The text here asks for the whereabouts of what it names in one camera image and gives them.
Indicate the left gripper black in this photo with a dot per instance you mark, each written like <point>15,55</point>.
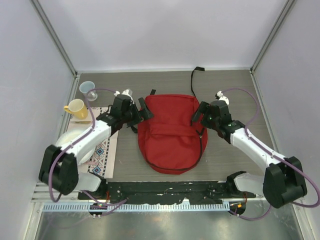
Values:
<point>144,114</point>

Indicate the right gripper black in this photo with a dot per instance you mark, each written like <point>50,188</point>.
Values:
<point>205,108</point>

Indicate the red backpack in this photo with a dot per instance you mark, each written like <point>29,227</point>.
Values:
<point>170,142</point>

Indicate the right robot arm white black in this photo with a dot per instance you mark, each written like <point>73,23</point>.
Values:
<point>282,182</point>

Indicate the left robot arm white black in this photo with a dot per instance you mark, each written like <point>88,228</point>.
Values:
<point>59,167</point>

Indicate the patterned placemat cloth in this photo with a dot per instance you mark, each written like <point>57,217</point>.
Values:
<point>101,159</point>

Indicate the light blue cup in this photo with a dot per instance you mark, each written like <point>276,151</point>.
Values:
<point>87,88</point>

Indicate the yellow mug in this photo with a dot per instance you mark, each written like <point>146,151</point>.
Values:
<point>77,108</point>

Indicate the white paper plate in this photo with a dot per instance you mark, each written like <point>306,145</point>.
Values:
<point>71,135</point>

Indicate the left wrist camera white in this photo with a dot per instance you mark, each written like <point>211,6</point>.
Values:
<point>127,92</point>

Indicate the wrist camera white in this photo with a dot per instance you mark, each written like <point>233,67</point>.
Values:
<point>221,97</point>
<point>127,92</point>

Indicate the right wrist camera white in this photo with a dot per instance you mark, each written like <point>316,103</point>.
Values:
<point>221,97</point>

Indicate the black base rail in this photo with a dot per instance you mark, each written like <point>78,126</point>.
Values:
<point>169,192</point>

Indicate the white cable duct strip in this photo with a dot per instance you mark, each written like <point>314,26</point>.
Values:
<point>92,207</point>

